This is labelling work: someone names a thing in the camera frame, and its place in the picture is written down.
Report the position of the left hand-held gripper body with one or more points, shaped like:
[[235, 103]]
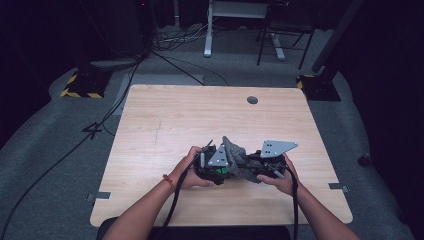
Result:
[[218, 158]]

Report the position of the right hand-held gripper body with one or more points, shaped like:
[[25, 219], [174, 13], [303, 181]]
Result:
[[275, 148]]

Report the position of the grey fuzzy cloth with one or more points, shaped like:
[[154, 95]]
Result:
[[235, 156]]

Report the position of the person's right hand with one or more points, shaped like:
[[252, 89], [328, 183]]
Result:
[[286, 183]]

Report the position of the person's left hand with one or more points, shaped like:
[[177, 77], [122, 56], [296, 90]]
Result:
[[183, 176]]

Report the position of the dark round table grommet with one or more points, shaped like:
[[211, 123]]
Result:
[[252, 100]]

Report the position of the person's dark clothing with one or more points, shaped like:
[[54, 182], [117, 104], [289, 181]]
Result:
[[233, 233]]

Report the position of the black yellow striped stand base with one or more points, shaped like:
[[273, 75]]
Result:
[[85, 85], [320, 88]]

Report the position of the small black floor object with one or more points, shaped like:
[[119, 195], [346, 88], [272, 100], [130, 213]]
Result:
[[364, 160]]

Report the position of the black metal chair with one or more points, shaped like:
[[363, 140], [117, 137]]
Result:
[[286, 25]]

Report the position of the dark slanted stand pole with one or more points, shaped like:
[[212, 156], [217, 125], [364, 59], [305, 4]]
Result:
[[336, 33]]

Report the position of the grey table bracket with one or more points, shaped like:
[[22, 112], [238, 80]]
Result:
[[100, 195], [338, 187]]

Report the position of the white desk frame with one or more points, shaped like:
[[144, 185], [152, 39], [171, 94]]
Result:
[[208, 33]]

